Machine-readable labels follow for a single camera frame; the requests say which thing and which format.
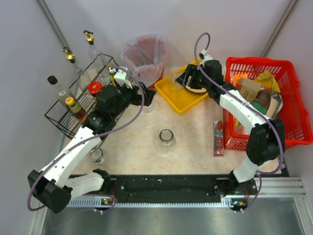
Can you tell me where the yellow snack bag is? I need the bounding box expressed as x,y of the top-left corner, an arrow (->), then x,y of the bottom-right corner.
254,70 -> 281,93

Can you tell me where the red plastic basket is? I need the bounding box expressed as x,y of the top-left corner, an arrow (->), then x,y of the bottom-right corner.
224,57 -> 313,149

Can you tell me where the clear glass cup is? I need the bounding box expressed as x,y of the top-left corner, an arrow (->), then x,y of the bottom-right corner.
167,78 -> 183,94
143,106 -> 153,113

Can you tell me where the glass oil bottle gold spout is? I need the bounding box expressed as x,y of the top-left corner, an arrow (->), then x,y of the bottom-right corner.
63,47 -> 91,92

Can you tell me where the brown foil pouch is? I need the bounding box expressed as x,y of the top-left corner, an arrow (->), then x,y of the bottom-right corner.
256,89 -> 283,119

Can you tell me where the green bag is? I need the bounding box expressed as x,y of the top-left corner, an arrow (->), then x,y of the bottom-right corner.
251,101 -> 267,115

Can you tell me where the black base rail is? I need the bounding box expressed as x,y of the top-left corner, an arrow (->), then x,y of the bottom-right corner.
70,173 -> 260,204

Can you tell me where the small yellow label bottle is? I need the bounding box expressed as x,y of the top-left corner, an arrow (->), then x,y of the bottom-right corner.
106,63 -> 116,85

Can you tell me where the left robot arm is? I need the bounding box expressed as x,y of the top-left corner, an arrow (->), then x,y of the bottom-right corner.
27,82 -> 146,213

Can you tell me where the dark sauce bottle black cap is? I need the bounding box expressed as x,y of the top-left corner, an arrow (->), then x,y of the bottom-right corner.
47,75 -> 74,109

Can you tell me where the grey cable duct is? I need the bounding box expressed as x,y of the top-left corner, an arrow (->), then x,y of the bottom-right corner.
67,196 -> 246,209

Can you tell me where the glass jar metal rim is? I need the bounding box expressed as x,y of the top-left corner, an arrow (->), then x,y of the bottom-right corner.
158,129 -> 176,151

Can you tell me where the black wire rack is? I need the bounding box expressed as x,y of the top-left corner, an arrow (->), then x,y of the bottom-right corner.
44,54 -> 138,150

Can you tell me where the yellow plastic tray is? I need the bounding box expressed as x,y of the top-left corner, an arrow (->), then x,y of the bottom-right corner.
154,65 -> 208,115

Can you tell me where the red bin with plastic bag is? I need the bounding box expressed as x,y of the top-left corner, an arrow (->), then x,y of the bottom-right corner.
121,33 -> 170,87

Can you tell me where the sauce bottle yellow cap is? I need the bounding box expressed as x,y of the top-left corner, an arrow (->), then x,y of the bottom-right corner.
65,97 -> 88,122

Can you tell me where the red lid chili jar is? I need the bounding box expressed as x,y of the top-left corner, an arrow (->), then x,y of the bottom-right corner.
88,81 -> 103,98

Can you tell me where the red snack packet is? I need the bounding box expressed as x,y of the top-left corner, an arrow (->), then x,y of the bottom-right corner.
213,120 -> 224,157

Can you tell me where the brown paper box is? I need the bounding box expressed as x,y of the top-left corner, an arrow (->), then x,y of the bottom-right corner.
236,77 -> 262,103

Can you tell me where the beige plate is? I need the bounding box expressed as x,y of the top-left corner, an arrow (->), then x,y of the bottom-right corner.
185,86 -> 207,94

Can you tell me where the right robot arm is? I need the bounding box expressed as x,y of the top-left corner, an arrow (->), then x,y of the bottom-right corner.
174,60 -> 285,195

